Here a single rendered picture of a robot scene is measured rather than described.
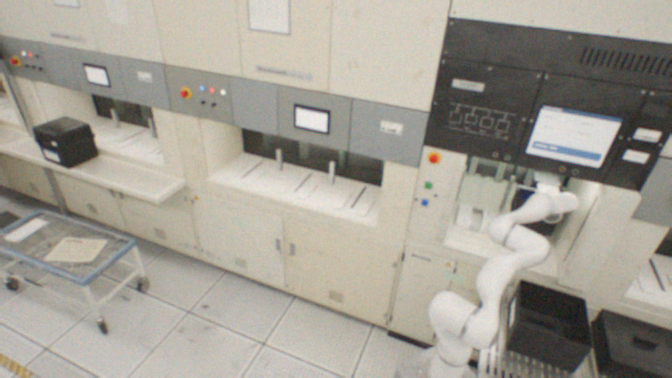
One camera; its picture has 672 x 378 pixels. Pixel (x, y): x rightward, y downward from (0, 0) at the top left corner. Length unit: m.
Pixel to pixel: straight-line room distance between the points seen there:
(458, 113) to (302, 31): 0.79
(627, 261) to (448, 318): 1.02
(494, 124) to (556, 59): 0.32
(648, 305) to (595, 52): 1.21
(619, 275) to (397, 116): 1.25
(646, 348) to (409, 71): 1.50
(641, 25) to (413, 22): 0.77
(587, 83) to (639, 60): 0.17
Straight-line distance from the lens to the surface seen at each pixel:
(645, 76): 1.75
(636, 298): 2.28
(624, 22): 1.70
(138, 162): 2.99
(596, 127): 1.78
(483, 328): 1.34
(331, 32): 1.81
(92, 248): 2.90
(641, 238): 2.06
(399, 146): 1.84
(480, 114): 1.73
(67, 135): 3.08
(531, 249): 1.51
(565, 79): 1.71
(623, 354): 1.99
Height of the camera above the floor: 2.15
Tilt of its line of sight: 33 degrees down
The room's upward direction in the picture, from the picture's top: 3 degrees clockwise
